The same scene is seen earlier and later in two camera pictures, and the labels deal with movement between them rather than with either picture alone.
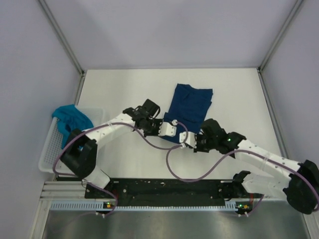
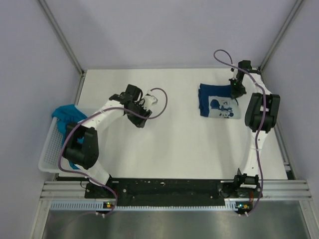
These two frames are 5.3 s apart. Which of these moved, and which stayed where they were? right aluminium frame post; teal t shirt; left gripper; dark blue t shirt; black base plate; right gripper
Moved: left gripper; right gripper; dark blue t shirt
Stayed: black base plate; teal t shirt; right aluminium frame post
